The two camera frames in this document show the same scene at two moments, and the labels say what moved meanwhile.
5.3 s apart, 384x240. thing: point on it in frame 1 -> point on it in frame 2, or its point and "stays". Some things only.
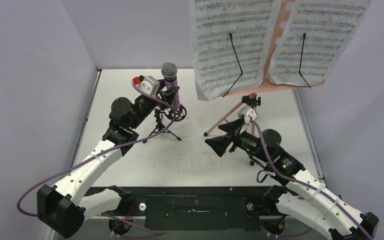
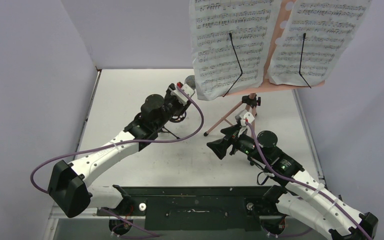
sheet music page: x=229 y=39 stays
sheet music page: x=315 y=33 stays
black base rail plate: x=201 y=208 stays
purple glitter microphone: x=169 y=72 -> x=190 y=80
